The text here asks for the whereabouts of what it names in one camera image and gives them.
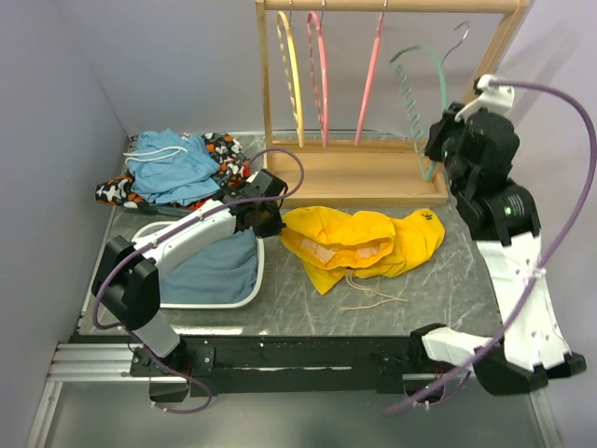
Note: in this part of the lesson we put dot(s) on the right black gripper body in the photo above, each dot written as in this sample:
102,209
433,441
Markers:
443,145

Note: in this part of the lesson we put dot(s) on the yellow hanger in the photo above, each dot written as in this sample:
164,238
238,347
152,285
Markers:
291,67

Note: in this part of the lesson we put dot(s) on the pink hanger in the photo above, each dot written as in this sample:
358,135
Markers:
318,70
369,80

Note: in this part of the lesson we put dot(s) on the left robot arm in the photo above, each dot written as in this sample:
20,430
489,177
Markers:
127,282

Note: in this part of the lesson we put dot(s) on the light blue shorts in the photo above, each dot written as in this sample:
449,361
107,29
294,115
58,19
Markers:
168,168

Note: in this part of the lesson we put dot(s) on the pink hanger left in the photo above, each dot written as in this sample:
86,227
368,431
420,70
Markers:
318,70

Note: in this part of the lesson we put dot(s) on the white laundry basket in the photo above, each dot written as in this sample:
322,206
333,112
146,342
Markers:
210,305

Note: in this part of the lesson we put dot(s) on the green hanger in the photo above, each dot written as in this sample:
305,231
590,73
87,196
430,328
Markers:
405,91

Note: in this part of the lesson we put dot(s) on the blue cloth in basket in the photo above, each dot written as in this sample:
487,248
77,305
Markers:
224,272

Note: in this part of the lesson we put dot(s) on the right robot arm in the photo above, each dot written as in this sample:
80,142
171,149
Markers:
503,222

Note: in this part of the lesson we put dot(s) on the pink hanger right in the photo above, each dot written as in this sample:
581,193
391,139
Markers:
369,80

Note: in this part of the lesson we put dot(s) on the patterned black orange shorts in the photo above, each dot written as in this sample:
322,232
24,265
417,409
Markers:
222,147

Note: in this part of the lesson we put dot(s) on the aluminium rail frame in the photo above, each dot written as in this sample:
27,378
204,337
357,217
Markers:
88,363

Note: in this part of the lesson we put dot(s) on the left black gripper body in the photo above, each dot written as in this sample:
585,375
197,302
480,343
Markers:
270,222

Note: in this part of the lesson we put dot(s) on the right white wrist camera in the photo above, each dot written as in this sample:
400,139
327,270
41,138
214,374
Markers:
495,99

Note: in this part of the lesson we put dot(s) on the yellow shorts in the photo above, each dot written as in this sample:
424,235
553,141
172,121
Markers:
333,244

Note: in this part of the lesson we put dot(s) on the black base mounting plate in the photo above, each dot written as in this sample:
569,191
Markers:
267,364

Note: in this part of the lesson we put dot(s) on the wooden hanger rack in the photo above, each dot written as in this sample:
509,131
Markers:
376,172

